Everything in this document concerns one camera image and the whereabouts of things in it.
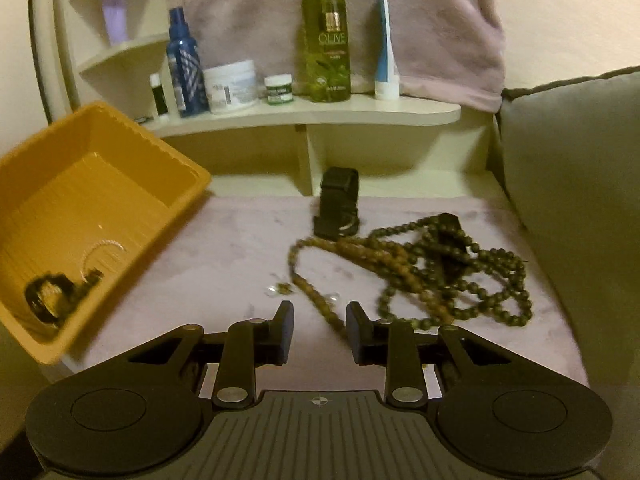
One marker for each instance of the pink hanging towel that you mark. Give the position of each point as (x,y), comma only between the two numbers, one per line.
(250,20)

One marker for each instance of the small green label jar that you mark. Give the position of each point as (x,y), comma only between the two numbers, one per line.
(278,92)

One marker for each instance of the blue and white tube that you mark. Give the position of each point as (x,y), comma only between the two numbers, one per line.
(386,55)

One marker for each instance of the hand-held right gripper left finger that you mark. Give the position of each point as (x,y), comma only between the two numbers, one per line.
(286,332)

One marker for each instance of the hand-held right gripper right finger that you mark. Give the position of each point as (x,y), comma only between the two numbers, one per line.
(354,332)

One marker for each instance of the grey cushion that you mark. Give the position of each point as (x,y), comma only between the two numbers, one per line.
(575,200)

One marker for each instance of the lilac fleece mat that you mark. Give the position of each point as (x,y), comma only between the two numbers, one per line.
(240,260)

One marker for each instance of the olive green spray bottle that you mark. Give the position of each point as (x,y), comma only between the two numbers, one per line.
(326,45)

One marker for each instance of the white cream jar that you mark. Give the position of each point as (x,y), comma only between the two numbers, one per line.
(232,87)

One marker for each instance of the cream wooden shelf unit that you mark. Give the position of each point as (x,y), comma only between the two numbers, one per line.
(350,110)

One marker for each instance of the purple cosmetic tube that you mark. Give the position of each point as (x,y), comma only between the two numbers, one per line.
(114,15)

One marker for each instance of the orange plastic tray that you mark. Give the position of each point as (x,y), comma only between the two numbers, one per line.
(75,200)

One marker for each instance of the blue spray bottle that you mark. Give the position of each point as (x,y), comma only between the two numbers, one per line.
(186,70)

